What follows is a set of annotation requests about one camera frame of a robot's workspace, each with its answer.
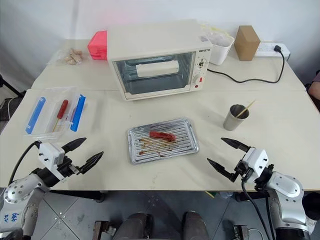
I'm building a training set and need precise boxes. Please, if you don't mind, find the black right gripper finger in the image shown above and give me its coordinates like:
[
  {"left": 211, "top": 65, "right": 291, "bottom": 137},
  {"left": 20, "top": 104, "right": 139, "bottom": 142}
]
[
  {"left": 220, "top": 137, "right": 251, "bottom": 153},
  {"left": 206, "top": 158, "right": 238, "bottom": 183}
]

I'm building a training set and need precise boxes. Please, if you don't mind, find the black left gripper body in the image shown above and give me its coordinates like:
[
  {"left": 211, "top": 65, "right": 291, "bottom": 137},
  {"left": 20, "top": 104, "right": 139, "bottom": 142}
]
[{"left": 56, "top": 155, "right": 82, "bottom": 181}]

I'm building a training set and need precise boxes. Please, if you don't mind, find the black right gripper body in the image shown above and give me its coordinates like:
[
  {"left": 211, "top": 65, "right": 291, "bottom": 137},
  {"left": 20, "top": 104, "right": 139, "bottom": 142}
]
[{"left": 233, "top": 159, "right": 255, "bottom": 182}]

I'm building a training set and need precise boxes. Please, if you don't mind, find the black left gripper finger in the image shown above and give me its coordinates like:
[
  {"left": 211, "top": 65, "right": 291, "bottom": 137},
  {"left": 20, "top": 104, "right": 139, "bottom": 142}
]
[
  {"left": 62, "top": 137, "right": 87, "bottom": 154},
  {"left": 79, "top": 151, "right": 104, "bottom": 175}
]

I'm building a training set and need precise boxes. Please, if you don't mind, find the bare wooden skewer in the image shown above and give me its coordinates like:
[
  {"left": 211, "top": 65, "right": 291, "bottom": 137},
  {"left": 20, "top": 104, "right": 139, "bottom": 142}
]
[{"left": 236, "top": 99, "right": 257, "bottom": 119}]

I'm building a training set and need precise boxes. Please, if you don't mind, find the steel cup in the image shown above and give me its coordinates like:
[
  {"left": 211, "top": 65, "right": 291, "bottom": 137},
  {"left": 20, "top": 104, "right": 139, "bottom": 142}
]
[{"left": 222, "top": 104, "right": 251, "bottom": 132}]

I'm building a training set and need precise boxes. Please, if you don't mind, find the blue container latch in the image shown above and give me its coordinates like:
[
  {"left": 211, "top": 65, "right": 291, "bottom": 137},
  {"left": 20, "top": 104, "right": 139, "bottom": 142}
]
[
  {"left": 25, "top": 96, "right": 47, "bottom": 135},
  {"left": 69, "top": 94, "right": 87, "bottom": 132}
]

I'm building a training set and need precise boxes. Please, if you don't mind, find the skewered red sausage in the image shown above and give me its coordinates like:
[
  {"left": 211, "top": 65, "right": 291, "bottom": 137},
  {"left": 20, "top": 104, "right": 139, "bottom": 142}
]
[{"left": 57, "top": 99, "right": 69, "bottom": 120}]

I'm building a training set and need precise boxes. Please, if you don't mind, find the ribbed metal baking tray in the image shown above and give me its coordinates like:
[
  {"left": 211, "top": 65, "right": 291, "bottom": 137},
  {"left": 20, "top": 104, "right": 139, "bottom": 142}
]
[{"left": 126, "top": 115, "right": 200, "bottom": 166}]

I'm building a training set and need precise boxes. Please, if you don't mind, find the clear plastic container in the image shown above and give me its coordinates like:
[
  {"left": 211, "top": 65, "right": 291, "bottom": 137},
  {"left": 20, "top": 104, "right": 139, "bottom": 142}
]
[{"left": 23, "top": 85, "right": 98, "bottom": 139}]

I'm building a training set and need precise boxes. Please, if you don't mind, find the dark rounded shape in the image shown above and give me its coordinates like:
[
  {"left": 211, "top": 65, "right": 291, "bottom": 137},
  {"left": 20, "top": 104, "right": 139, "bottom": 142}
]
[
  {"left": 119, "top": 211, "right": 155, "bottom": 240},
  {"left": 183, "top": 210, "right": 210, "bottom": 240}
]

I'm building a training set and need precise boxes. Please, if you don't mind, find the loose red sausage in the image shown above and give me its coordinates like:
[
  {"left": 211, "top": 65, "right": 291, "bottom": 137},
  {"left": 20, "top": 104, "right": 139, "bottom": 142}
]
[{"left": 148, "top": 130, "right": 176, "bottom": 143}]

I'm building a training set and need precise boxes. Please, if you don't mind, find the black tripod leg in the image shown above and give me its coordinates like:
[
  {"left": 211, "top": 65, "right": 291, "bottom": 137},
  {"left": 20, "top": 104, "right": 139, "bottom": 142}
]
[{"left": 0, "top": 73, "right": 26, "bottom": 98}]

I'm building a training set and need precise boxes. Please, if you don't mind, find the clear bag of snacks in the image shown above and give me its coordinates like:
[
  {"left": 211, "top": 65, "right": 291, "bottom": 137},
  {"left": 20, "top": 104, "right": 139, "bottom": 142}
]
[{"left": 48, "top": 47, "right": 87, "bottom": 67}]

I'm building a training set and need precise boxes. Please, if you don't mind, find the white plastic bin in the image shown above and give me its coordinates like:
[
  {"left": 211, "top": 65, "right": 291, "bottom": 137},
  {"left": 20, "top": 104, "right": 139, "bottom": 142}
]
[{"left": 200, "top": 23, "right": 236, "bottom": 66}]

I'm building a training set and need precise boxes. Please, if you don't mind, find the person in dark clothes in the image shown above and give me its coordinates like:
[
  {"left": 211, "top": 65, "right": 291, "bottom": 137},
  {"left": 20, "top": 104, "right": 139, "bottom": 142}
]
[{"left": 307, "top": 70, "right": 320, "bottom": 101}]

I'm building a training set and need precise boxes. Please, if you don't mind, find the white power strip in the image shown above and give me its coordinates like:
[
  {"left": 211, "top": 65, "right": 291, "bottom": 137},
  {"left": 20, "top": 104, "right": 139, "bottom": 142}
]
[{"left": 254, "top": 42, "right": 291, "bottom": 59}]

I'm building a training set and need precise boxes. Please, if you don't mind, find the pink plastic box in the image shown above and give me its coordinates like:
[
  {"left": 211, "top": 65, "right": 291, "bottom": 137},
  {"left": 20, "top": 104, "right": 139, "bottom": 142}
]
[{"left": 87, "top": 30, "right": 109, "bottom": 62}]

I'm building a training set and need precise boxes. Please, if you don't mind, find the brown cardboard box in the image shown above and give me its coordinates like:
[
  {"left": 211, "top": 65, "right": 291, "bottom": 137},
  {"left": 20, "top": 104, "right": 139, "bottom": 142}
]
[{"left": 233, "top": 24, "right": 262, "bottom": 62}]

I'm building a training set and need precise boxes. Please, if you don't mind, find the cream toaster oven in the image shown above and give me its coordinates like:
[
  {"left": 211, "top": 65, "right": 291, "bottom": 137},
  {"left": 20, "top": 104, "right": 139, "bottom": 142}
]
[{"left": 106, "top": 19, "right": 214, "bottom": 102}]

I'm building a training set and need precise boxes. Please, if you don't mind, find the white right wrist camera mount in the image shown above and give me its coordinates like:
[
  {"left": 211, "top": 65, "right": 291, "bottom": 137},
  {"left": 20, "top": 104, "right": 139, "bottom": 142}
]
[{"left": 242, "top": 147, "right": 269, "bottom": 181}]

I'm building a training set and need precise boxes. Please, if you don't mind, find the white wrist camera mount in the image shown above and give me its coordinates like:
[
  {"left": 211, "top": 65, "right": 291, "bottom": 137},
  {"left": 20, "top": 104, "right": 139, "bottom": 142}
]
[
  {"left": 38, "top": 142, "right": 67, "bottom": 174},
  {"left": 242, "top": 147, "right": 269, "bottom": 181}
]

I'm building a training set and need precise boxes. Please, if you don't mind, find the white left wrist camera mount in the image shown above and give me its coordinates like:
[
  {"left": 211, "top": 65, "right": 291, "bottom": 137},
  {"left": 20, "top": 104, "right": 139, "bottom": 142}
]
[{"left": 38, "top": 142, "right": 67, "bottom": 174}]

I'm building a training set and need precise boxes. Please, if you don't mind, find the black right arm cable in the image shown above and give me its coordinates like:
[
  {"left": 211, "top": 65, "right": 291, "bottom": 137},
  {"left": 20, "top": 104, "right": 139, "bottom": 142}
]
[{"left": 240, "top": 174, "right": 276, "bottom": 240}]

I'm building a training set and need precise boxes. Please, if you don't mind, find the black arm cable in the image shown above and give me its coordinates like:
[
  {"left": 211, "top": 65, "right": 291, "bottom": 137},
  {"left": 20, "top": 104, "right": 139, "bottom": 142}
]
[
  {"left": 240, "top": 174, "right": 276, "bottom": 240},
  {"left": 8, "top": 140, "right": 42, "bottom": 186}
]

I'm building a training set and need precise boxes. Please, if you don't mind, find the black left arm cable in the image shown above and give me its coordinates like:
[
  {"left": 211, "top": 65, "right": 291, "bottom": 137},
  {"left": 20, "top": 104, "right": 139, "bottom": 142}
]
[{"left": 8, "top": 140, "right": 42, "bottom": 186}]

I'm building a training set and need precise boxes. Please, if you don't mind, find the black oven power cord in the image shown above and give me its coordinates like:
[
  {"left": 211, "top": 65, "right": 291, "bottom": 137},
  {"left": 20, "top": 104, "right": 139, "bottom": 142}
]
[{"left": 207, "top": 44, "right": 287, "bottom": 85}]

